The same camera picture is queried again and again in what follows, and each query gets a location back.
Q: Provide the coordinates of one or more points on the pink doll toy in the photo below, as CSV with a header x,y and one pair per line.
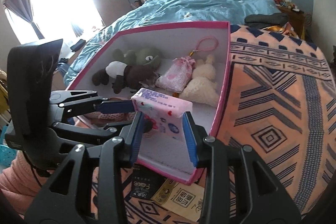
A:
x,y
113,123

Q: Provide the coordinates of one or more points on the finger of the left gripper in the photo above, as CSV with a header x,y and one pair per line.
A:
x,y
115,107

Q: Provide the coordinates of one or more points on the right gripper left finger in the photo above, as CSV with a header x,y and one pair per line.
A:
x,y
87,186

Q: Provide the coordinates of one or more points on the pink tissue pack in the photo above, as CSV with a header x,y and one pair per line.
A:
x,y
165,112

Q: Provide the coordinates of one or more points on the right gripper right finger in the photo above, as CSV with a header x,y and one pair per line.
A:
x,y
240,187

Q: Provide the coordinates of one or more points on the dark folded clothes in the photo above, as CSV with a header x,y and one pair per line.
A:
x,y
261,21

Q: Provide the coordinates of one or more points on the yellow tissue pack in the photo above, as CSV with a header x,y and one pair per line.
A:
x,y
183,200

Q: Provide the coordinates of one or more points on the orange patterned blanket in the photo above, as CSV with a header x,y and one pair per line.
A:
x,y
276,94

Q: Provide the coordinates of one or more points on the pink storage box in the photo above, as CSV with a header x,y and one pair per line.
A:
x,y
166,70

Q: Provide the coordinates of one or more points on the green frog plush toy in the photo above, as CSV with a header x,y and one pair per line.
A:
x,y
134,69

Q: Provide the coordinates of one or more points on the pink sleeve forearm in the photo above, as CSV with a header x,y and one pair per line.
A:
x,y
20,178

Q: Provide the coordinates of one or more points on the black Face tissue pack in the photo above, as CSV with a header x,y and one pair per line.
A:
x,y
145,183

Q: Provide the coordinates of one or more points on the blue duvet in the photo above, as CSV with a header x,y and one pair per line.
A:
x,y
168,11

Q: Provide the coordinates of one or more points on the wooden nightstand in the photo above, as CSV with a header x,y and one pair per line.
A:
x,y
296,19

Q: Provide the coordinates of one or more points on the cream bunny plush toy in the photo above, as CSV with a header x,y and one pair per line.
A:
x,y
202,88

